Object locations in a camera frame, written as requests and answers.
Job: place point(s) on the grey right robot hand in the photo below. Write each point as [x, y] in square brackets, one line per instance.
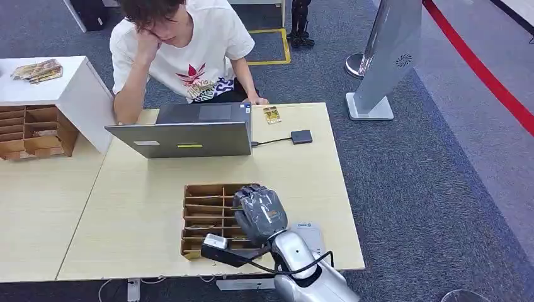
[260, 214]

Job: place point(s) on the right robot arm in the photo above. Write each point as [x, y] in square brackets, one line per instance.
[308, 283]

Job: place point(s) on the white paper sheet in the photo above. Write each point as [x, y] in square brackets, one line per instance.
[311, 235]

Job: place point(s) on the wooden card box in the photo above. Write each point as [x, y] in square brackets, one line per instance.
[206, 216]

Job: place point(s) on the white desk crossbar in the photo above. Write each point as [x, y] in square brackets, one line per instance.
[244, 284]

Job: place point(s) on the black adapter box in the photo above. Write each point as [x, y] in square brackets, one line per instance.
[301, 136]

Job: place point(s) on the yellow printed card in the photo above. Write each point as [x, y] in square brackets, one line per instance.
[271, 115]

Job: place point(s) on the grey laptop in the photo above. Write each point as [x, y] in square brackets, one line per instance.
[187, 139]

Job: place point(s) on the white power strip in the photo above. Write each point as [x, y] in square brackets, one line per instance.
[133, 289]

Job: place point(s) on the yellow floor tape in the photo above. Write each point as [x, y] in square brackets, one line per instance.
[285, 46]

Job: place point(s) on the person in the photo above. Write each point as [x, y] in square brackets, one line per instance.
[196, 54]

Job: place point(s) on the chrome stanchion base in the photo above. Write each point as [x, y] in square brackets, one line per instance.
[353, 66]

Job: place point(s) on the black robot legs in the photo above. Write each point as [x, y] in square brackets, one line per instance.
[300, 25]

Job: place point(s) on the grey standing kiosk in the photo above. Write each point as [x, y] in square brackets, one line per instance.
[388, 62]

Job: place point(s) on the white cabinet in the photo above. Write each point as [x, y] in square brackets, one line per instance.
[79, 91]

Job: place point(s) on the round clear base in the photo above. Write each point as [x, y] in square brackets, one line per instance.
[465, 296]

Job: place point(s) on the wooden compartment box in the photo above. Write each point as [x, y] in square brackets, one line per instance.
[37, 133]

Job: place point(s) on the red barrier strip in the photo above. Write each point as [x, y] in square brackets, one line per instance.
[479, 68]

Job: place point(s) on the black case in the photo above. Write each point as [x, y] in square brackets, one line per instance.
[89, 14]

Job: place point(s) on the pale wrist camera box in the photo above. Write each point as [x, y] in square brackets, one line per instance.
[219, 248]

